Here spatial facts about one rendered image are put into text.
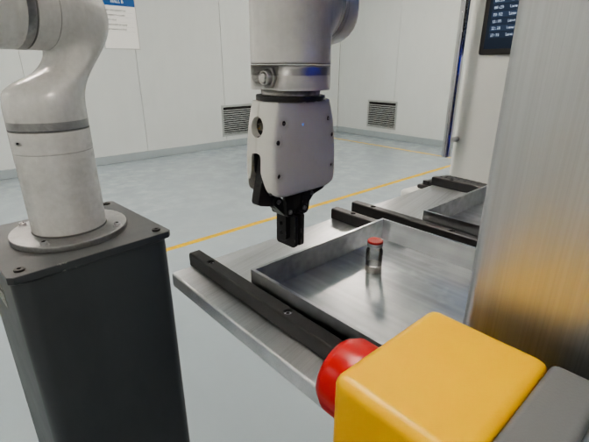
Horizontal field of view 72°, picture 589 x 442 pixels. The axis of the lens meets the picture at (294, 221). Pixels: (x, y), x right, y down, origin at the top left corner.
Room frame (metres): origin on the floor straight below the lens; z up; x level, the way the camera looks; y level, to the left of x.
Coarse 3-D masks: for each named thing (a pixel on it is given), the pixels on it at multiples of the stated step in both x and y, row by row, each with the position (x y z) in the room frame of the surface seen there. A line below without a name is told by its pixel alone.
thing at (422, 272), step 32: (384, 224) 0.60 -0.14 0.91; (288, 256) 0.47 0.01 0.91; (320, 256) 0.50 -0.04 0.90; (352, 256) 0.53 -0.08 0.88; (384, 256) 0.53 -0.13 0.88; (416, 256) 0.53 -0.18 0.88; (448, 256) 0.52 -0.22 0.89; (288, 288) 0.44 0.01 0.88; (320, 288) 0.44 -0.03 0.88; (352, 288) 0.44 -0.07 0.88; (384, 288) 0.44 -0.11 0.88; (416, 288) 0.44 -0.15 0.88; (448, 288) 0.44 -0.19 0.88; (320, 320) 0.35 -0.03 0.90; (352, 320) 0.37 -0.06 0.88; (384, 320) 0.37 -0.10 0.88; (416, 320) 0.37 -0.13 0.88
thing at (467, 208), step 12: (468, 192) 0.75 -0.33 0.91; (480, 192) 0.77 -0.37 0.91; (444, 204) 0.68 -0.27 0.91; (456, 204) 0.71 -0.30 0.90; (468, 204) 0.74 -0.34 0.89; (480, 204) 0.77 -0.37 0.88; (432, 216) 0.63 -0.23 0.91; (444, 216) 0.61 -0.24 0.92; (456, 216) 0.70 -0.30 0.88; (468, 216) 0.70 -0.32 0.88; (480, 216) 0.70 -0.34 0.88; (456, 228) 0.60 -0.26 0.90; (468, 228) 0.58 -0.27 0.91
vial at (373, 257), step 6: (372, 246) 0.48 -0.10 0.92; (378, 246) 0.48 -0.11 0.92; (366, 252) 0.49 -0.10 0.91; (372, 252) 0.48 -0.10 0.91; (378, 252) 0.48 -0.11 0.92; (366, 258) 0.48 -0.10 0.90; (372, 258) 0.48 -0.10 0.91; (378, 258) 0.48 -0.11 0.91; (366, 264) 0.48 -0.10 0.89; (372, 264) 0.48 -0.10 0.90; (378, 264) 0.48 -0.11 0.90; (366, 270) 0.48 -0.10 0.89; (372, 270) 0.48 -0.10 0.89; (378, 270) 0.48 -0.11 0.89
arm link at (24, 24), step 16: (0, 0) 0.60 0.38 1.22; (16, 0) 0.62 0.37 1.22; (32, 0) 0.64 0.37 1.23; (0, 16) 0.60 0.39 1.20; (16, 16) 0.62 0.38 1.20; (32, 16) 0.64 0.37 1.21; (0, 32) 0.61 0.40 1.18; (16, 32) 0.63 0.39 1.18; (32, 32) 0.64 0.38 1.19; (0, 48) 0.64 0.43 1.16; (16, 48) 0.65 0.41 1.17
